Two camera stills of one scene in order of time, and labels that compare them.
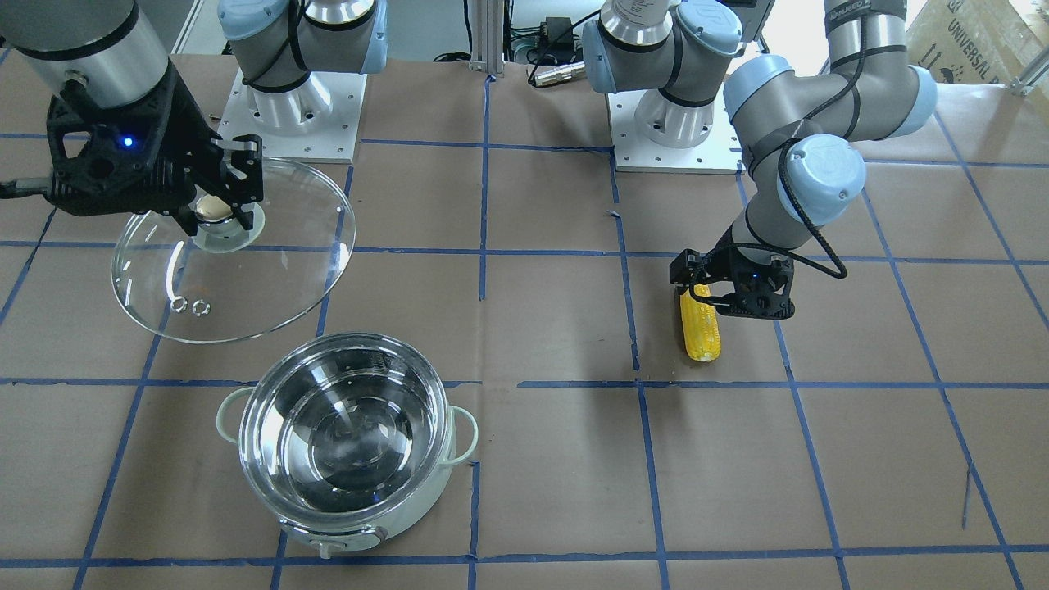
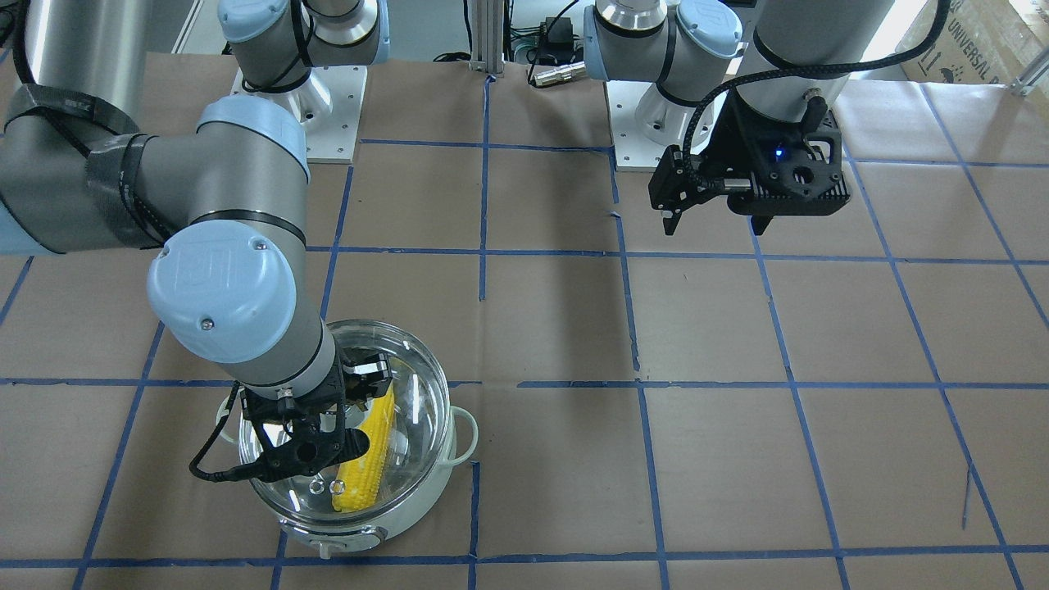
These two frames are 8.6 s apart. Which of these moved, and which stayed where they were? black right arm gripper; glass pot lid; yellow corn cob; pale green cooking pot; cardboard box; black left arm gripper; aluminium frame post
Moved: black left arm gripper; glass pot lid; yellow corn cob; black right arm gripper
Stayed: pale green cooking pot; aluminium frame post; cardboard box
